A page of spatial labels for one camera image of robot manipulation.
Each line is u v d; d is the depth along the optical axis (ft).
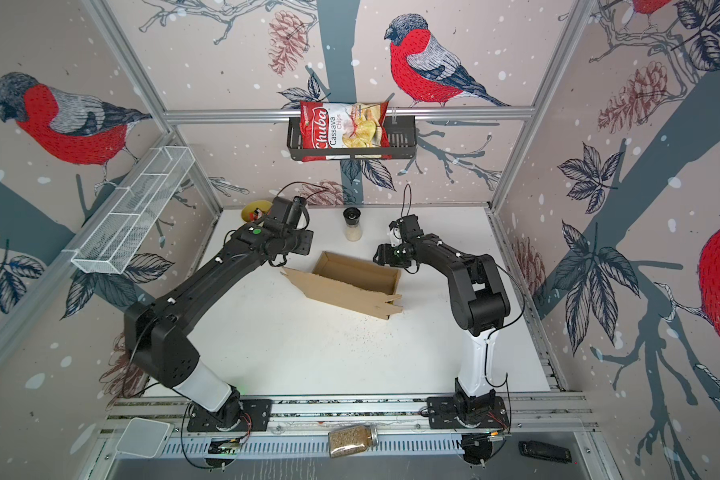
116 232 2.40
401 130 3.03
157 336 1.38
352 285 2.30
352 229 3.51
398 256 2.81
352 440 2.17
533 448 2.20
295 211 2.13
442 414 2.39
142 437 2.31
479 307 1.79
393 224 3.11
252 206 3.35
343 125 2.88
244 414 2.38
